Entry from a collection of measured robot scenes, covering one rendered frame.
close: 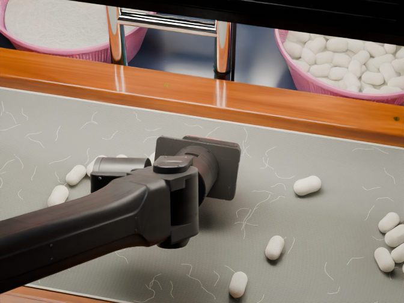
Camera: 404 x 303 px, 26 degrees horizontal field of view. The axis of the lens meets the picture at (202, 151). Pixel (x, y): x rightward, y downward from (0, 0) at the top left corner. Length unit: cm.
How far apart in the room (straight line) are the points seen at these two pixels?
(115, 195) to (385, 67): 58
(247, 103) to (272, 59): 20
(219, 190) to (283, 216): 10
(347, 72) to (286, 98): 12
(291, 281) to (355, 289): 8
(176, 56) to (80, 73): 20
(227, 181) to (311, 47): 33
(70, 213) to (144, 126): 44
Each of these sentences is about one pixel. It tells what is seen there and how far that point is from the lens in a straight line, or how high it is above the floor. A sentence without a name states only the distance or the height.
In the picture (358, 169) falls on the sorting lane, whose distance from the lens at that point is 116.
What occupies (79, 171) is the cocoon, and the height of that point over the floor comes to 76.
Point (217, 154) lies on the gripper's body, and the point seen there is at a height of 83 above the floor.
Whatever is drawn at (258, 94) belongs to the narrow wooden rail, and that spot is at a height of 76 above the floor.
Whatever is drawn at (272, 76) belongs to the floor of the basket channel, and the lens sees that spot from 135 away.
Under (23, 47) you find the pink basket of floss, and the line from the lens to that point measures 131.
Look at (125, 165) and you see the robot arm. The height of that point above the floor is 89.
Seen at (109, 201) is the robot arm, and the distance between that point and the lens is 81.
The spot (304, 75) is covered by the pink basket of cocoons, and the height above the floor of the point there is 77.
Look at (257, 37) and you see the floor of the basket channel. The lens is 141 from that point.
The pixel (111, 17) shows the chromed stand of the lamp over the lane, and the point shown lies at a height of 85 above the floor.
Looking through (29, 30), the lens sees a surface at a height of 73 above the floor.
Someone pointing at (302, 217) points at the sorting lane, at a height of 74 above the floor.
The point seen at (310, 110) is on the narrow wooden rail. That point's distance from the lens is 119.
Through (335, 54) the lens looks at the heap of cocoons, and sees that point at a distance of 130.
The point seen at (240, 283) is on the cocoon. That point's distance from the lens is 103.
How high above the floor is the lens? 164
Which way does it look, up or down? 51 degrees down
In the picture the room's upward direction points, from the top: straight up
